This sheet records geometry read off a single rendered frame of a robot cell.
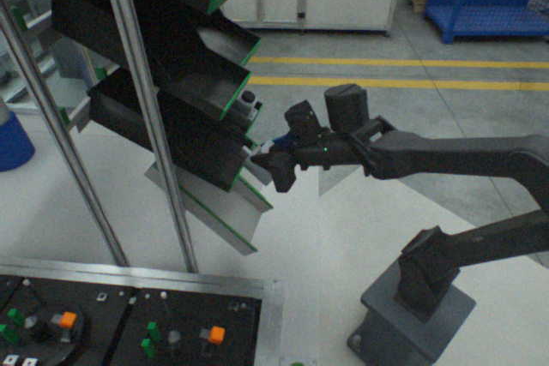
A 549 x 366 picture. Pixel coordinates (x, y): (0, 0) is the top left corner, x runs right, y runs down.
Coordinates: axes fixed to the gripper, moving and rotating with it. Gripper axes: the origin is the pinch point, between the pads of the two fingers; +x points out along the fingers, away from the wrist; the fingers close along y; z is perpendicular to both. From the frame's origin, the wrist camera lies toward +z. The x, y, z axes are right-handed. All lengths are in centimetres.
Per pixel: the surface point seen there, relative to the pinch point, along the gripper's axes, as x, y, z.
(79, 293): 39.8, 24.0, -18.2
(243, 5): 182, -339, 12
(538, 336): -44, -12, -55
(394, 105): 18, -250, -92
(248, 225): 13.2, -2.4, -20.1
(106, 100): 20.5, 11.9, 17.4
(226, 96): 3.2, 3.8, 12.9
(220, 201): 17.0, -0.7, -12.1
